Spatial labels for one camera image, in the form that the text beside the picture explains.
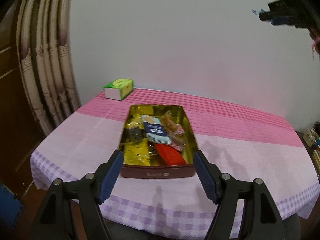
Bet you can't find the yellow foil snack packet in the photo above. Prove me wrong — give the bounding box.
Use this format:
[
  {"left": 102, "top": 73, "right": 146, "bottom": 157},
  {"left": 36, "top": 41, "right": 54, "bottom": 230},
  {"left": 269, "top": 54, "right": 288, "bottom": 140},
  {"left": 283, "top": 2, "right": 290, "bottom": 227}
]
[{"left": 123, "top": 138, "right": 151, "bottom": 166}]

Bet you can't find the fried twist snack bag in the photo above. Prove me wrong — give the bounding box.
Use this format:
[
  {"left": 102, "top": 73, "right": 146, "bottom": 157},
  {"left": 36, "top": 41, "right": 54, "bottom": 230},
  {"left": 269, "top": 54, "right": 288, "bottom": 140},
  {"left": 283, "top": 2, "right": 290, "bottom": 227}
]
[{"left": 160, "top": 111, "right": 178, "bottom": 134}]

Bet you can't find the dark wooden door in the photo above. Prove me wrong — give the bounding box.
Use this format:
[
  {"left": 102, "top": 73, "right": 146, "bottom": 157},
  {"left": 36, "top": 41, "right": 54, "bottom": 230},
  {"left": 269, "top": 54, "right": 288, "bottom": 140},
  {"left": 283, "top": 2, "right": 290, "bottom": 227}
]
[{"left": 1, "top": 0, "right": 43, "bottom": 198}]

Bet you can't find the small blue candy wrapper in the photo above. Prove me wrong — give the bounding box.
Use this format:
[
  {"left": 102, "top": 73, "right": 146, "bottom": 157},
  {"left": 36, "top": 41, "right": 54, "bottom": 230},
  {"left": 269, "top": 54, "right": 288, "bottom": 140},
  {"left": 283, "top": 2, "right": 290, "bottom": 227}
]
[{"left": 252, "top": 9, "right": 265, "bottom": 16}]

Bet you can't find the red gold toffee tin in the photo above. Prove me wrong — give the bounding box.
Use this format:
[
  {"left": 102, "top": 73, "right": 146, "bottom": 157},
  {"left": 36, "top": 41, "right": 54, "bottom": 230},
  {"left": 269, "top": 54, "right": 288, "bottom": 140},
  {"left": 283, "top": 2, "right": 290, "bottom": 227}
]
[{"left": 119, "top": 105, "right": 198, "bottom": 179}]

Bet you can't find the beige patterned curtain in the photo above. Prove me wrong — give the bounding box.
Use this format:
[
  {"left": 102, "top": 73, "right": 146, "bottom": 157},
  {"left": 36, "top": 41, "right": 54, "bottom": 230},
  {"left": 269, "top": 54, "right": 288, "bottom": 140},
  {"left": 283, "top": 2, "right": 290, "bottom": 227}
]
[{"left": 16, "top": 0, "right": 80, "bottom": 136}]

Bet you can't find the grey red-band snack bar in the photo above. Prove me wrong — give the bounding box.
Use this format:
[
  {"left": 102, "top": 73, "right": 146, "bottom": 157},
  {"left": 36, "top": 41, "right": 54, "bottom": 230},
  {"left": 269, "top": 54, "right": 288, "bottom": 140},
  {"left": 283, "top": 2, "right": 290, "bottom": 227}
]
[{"left": 127, "top": 126, "right": 143, "bottom": 143}]

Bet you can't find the red snack packet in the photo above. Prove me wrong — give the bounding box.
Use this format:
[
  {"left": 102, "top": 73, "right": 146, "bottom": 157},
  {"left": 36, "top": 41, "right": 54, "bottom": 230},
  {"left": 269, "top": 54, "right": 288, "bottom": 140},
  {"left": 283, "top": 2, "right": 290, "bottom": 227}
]
[{"left": 154, "top": 144, "right": 187, "bottom": 166}]

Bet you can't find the blue cracker packet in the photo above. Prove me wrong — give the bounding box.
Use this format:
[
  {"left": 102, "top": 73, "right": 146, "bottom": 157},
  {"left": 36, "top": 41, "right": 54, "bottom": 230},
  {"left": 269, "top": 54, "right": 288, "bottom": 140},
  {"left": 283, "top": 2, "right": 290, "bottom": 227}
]
[{"left": 141, "top": 115, "right": 171, "bottom": 145}]

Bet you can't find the green tissue box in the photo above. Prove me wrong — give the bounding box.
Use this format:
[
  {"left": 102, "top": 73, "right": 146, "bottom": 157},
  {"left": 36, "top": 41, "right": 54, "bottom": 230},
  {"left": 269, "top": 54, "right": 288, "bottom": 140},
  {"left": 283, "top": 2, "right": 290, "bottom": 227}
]
[{"left": 104, "top": 79, "right": 134, "bottom": 101}]

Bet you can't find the pink checked tablecloth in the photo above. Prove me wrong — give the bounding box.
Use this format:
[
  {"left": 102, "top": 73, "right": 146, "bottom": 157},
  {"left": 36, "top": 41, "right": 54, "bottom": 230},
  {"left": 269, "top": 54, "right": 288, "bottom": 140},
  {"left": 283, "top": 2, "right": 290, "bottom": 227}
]
[{"left": 30, "top": 89, "right": 319, "bottom": 239}]

